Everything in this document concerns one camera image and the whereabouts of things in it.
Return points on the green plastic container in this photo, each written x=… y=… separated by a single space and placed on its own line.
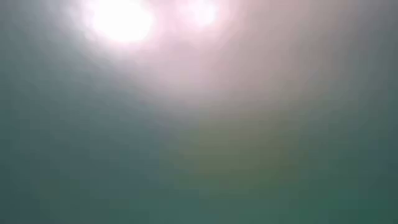
x=199 y=140

